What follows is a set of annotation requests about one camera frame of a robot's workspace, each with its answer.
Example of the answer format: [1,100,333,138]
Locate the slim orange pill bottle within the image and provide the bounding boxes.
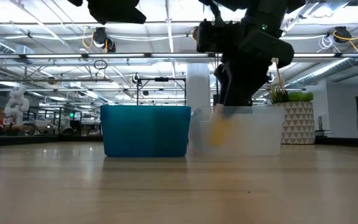
[208,104,232,147]

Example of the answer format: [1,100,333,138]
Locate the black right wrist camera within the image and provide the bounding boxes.
[196,19,242,54]

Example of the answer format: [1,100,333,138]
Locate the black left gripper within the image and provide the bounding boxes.
[87,0,147,25]

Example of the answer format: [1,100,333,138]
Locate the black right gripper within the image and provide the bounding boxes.
[214,18,295,107]

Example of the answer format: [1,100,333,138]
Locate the blue plastic bin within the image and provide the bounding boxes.
[99,105,192,158]

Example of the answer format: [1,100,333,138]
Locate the potted succulent in patterned pot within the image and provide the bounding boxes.
[268,81,316,145]

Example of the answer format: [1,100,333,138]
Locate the clear plastic bin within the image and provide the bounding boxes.
[188,105,285,157]

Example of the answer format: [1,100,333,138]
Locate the long ceiling light bar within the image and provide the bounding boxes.
[0,52,358,60]

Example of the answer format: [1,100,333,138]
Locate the black aluminium table frame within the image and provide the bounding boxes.
[0,134,358,146]

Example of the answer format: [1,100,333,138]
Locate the white pillar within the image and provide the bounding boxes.
[186,62,211,110]

